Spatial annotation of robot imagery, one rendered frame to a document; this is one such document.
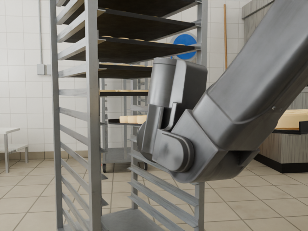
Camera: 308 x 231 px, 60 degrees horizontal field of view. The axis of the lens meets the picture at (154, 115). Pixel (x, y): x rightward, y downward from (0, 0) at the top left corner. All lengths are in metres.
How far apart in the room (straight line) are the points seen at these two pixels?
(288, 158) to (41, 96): 3.00
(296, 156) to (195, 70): 2.95
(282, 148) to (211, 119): 2.88
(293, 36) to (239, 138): 0.09
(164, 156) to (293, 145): 2.94
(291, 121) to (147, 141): 0.18
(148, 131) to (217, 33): 3.60
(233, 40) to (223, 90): 3.71
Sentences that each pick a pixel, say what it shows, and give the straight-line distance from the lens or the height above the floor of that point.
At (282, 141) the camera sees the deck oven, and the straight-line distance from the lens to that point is 3.10.
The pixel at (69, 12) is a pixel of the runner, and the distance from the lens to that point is 1.29.
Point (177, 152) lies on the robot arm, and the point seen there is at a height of 0.82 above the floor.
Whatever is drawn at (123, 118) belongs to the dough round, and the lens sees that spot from 0.79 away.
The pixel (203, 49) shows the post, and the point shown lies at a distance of 1.10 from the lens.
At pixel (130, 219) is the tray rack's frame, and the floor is 0.15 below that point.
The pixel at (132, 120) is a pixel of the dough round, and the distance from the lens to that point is 0.73.
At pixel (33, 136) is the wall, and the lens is 3.78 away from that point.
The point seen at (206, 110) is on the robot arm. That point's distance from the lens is 0.25.
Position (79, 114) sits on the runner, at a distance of 1.09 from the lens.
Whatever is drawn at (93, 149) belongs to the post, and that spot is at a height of 0.69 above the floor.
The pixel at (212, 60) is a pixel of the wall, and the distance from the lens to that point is 3.81.
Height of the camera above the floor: 0.88
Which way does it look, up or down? 5 degrees down
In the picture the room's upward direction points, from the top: straight up
